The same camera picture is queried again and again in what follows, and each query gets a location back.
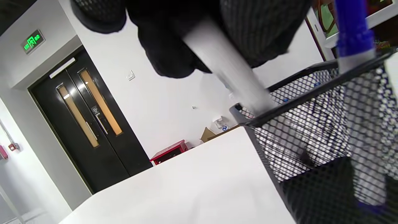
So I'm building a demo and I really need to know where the person's left hand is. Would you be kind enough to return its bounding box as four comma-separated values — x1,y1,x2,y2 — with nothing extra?
70,0,311,79

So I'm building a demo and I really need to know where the grey marker black end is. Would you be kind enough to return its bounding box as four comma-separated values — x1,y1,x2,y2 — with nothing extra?
182,19,314,167

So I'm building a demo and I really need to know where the blue marker pen cap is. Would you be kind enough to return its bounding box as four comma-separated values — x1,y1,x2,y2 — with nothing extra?
334,0,375,58

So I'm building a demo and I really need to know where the grey marker blue end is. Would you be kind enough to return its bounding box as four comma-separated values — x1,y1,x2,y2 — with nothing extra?
337,50,392,215

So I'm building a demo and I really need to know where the black mesh pen holder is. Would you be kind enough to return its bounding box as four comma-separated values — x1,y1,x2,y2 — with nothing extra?
230,51,398,224

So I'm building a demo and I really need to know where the brown cardboard box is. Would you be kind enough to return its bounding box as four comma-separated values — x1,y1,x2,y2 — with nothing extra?
200,124,241,143

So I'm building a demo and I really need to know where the red fire extinguisher cabinet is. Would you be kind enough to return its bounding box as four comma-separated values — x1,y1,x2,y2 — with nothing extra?
150,140,189,165

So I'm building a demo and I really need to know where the green exit sign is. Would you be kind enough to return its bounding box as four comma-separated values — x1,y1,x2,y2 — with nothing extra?
20,29,46,55

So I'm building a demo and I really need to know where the black double door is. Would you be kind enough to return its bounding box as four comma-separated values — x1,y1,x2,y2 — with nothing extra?
28,47,153,193

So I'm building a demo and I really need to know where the glass-door fire cabinet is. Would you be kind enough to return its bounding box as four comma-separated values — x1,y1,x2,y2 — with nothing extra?
305,0,398,61

